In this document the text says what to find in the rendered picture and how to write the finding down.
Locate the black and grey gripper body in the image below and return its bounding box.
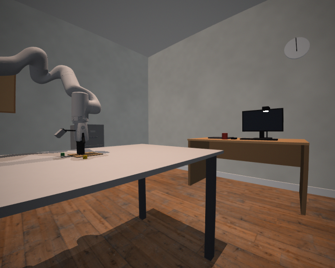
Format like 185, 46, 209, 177
73, 122, 88, 142

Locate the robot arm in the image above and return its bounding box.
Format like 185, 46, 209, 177
0, 47, 101, 122

